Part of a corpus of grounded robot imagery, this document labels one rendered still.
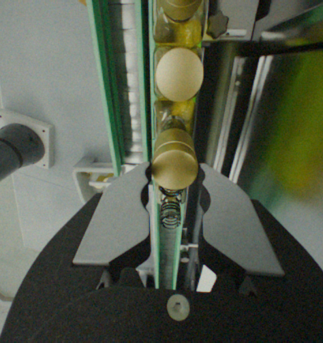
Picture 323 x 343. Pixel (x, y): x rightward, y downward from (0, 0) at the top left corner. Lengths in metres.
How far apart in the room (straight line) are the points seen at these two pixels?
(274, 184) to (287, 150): 0.05
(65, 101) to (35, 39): 0.17
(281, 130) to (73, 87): 0.56
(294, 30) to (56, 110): 0.62
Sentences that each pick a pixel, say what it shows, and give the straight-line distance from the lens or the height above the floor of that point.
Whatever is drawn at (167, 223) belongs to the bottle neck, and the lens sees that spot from 0.24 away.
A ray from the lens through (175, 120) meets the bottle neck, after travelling 0.19.
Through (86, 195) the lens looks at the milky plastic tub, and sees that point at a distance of 0.71.
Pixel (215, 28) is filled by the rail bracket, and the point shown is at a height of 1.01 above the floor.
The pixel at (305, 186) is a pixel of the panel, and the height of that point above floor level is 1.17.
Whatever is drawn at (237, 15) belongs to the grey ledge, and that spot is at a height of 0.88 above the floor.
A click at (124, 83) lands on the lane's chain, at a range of 0.43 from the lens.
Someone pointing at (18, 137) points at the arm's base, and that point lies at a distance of 0.68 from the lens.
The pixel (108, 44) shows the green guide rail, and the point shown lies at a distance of 0.41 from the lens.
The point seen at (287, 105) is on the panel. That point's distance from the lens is 0.24.
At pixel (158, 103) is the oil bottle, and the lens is 0.22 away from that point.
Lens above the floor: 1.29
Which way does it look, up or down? 58 degrees down
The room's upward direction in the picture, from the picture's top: 174 degrees counter-clockwise
